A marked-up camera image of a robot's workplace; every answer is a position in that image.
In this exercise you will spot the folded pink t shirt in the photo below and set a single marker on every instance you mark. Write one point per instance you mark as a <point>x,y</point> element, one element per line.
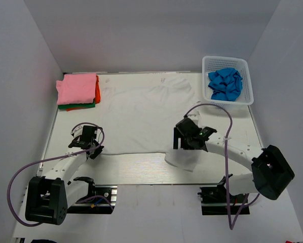
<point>76,89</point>

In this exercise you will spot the folded green t shirt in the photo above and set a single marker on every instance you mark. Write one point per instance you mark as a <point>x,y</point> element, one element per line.
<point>76,106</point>

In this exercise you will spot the blue t shirt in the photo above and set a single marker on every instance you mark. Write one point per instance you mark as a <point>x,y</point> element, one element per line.
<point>226,84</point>

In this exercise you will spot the white t shirt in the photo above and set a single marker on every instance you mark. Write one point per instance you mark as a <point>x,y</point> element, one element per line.
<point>142,120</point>

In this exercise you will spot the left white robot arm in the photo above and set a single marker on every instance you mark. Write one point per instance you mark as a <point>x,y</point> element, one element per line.
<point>51,195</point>

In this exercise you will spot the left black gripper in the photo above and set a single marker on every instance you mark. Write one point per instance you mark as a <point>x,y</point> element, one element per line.
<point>97,152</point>

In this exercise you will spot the white plastic basket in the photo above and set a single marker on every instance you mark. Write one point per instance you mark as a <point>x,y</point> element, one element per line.
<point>214,63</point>

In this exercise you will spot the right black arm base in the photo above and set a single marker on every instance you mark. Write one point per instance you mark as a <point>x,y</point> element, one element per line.
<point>213,201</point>

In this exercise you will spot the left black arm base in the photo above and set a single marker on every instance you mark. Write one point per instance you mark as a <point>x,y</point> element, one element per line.
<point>101,201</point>

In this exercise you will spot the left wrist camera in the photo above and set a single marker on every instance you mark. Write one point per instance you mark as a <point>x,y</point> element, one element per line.
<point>76,131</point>

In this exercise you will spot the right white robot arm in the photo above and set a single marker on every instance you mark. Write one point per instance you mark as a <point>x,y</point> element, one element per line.
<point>269,172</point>

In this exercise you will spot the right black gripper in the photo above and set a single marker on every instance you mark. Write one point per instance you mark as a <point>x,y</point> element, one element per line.
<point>184,145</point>

